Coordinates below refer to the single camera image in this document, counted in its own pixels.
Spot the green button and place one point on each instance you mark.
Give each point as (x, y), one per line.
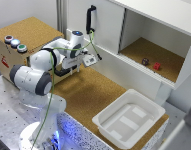
(21, 48)

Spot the purple block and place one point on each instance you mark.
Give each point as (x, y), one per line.
(145, 61)

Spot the white cabinet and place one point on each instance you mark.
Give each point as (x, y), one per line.
(168, 20)

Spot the blue button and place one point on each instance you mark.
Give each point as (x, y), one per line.
(15, 42)

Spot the pink block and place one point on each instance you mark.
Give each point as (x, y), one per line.
(156, 66)

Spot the red button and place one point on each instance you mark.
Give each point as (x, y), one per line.
(9, 39)

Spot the white sliding door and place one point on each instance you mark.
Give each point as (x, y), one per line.
(108, 23)

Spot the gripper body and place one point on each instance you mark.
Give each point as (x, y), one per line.
(72, 62)

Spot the wooden drawer box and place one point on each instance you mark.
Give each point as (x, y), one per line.
(26, 31)

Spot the white plastic box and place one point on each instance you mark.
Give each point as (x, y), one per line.
(128, 120)

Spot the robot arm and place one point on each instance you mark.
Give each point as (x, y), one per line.
(30, 80)

